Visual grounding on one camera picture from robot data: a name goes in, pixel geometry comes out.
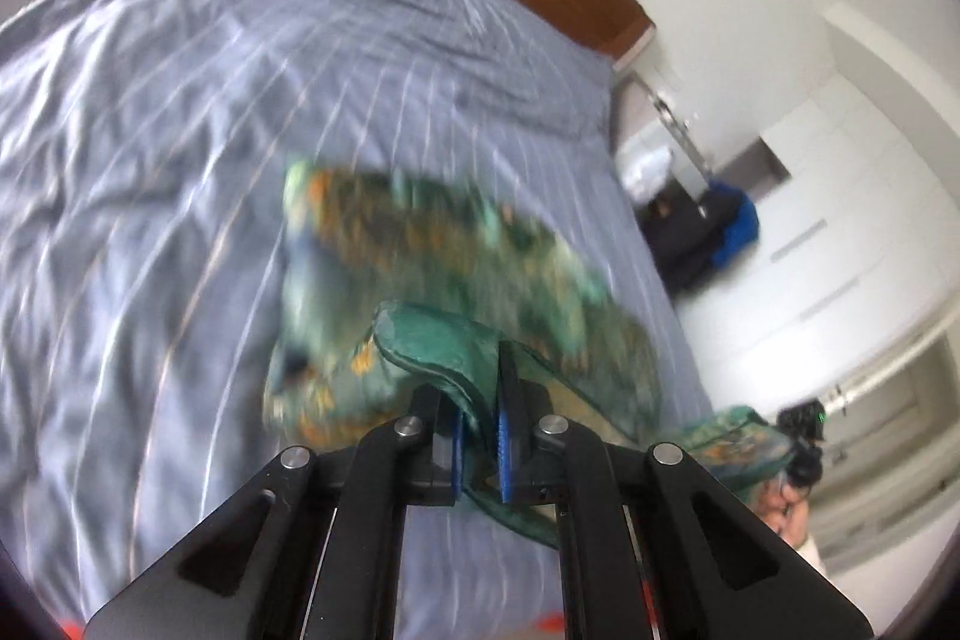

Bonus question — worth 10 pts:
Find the green patterned brocade jacket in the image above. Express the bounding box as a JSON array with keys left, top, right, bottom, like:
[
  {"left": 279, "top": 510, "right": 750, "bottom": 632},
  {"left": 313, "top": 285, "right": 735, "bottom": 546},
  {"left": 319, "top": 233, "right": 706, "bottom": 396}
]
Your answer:
[{"left": 262, "top": 160, "right": 796, "bottom": 551}]

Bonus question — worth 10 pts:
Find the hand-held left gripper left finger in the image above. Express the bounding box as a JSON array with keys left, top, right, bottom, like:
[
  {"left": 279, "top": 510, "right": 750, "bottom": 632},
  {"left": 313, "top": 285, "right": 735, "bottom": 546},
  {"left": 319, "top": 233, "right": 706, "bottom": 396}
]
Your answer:
[{"left": 84, "top": 383, "right": 461, "bottom": 640}]

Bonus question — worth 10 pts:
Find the white wardrobe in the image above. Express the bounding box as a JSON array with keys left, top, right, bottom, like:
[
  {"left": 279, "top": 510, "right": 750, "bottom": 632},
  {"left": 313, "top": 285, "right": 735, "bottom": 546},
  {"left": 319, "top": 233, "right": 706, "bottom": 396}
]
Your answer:
[{"left": 712, "top": 2, "right": 960, "bottom": 390}]

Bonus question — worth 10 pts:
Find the blue checked bed cover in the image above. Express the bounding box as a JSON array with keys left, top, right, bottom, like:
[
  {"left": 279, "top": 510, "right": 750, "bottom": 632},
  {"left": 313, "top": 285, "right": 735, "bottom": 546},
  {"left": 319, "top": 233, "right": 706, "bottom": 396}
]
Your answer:
[{"left": 0, "top": 0, "right": 713, "bottom": 640}]

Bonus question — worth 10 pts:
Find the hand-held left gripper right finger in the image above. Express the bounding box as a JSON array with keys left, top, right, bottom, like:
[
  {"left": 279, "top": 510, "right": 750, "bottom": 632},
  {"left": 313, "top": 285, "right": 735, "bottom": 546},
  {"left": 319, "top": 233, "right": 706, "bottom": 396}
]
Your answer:
[{"left": 493, "top": 342, "right": 876, "bottom": 640}]

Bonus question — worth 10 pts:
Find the white plastic bag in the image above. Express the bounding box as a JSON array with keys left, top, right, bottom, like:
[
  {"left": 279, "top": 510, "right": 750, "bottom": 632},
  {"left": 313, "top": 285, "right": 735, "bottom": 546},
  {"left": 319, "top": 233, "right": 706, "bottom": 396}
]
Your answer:
[{"left": 621, "top": 149, "right": 676, "bottom": 204}]

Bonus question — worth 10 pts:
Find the person's right hand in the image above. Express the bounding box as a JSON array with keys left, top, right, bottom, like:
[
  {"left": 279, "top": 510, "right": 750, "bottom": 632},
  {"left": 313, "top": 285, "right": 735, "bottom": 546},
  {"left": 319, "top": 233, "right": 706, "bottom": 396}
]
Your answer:
[{"left": 761, "top": 471, "right": 816, "bottom": 545}]

